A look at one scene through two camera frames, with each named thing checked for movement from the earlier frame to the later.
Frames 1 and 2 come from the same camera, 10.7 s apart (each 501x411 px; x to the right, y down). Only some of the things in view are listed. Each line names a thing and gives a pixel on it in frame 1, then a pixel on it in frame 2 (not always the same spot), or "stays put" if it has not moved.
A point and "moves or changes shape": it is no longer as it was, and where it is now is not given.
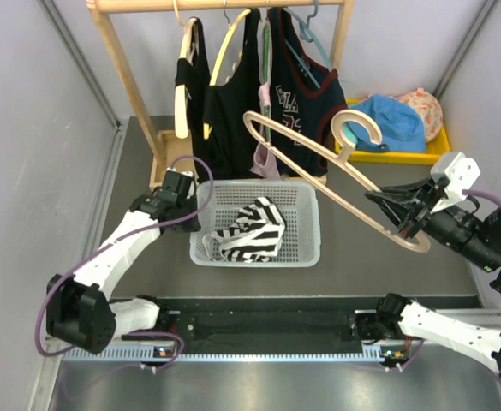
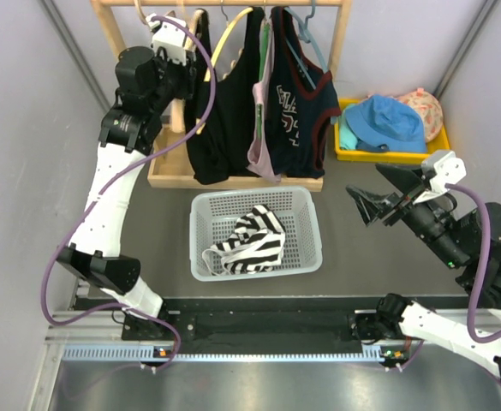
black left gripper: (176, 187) to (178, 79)
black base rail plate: (269, 324) stays put
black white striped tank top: (255, 235) moves or changes shape
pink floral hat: (429, 110) stays put
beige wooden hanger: (253, 121) to (178, 111)
